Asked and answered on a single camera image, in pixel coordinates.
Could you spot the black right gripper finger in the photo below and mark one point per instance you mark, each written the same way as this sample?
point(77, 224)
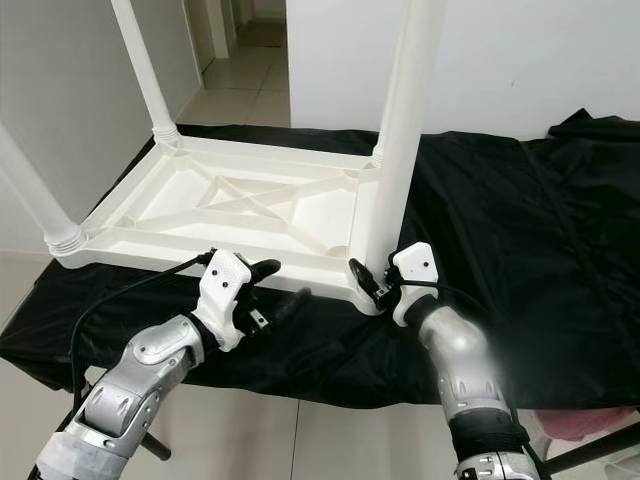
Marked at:
point(362, 276)

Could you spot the white plastic table top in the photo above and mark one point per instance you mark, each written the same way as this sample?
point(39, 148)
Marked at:
point(220, 215)

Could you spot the white plastic table leg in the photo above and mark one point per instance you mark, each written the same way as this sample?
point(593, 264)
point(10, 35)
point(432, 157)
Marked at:
point(410, 120)
point(145, 75)
point(380, 155)
point(35, 185)

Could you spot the black cloth table cover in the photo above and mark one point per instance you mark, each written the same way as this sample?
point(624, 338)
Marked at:
point(540, 290)

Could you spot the brown doormat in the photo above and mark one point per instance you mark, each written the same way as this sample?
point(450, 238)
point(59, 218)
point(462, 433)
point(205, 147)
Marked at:
point(260, 34)

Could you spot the pink round stool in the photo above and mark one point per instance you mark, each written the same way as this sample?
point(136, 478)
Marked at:
point(585, 425)

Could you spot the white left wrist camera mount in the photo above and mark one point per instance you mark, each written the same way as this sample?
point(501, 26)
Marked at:
point(225, 285)

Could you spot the white door frame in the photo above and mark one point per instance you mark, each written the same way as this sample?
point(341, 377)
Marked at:
point(215, 28)

